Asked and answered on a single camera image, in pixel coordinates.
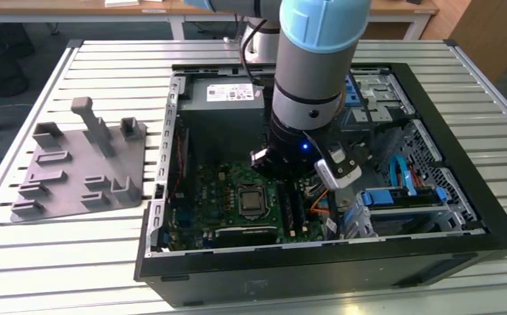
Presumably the black RAM slot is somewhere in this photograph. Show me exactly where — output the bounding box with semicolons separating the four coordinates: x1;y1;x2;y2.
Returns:
283;183;297;235
279;183;291;236

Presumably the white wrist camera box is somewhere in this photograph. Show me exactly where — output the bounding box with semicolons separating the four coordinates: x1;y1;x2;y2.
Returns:
314;144;364;190

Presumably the green motherboard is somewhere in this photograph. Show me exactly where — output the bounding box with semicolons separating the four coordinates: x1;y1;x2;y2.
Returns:
165;157;329;247

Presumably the blue flat data cable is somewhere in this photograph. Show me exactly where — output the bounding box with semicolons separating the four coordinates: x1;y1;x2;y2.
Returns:
388;154;416;196

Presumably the silver CPU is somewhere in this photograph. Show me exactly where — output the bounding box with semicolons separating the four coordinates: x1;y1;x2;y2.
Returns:
241;191;262;211

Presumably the black PC case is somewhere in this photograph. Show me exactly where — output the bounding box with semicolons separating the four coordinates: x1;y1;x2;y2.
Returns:
132;61;507;308

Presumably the orange wire bundle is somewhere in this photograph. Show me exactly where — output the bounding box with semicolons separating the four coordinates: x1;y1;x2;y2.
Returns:
309;188;337;214

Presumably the black graphics card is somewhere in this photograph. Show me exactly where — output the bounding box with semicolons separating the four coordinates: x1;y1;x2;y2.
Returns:
213;224;277;246

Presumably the hard disk in blue carrier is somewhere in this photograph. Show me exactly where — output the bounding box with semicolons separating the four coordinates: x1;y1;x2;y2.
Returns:
358;186;447;209

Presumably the silver drive cage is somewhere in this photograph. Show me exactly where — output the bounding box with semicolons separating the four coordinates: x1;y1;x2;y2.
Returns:
340;67;416;132

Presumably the gray power supply unit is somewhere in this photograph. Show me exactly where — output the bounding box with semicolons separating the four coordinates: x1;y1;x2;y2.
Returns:
178;77;277;165

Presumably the blue drive latch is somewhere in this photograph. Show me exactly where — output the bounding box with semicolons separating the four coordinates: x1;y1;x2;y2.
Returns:
344;73;360;108

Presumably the CPU socket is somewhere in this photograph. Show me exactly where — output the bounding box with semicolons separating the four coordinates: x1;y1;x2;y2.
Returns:
235;181;266;220

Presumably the gray parts rack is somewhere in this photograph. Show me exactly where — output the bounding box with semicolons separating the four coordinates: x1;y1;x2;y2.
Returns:
9;96;148;224

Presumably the silver disk bay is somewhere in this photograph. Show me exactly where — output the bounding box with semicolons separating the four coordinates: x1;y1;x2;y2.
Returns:
338;188;487;239

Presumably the brown wooden cabinet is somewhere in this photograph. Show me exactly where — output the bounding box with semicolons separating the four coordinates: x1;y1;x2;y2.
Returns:
421;0;507;85

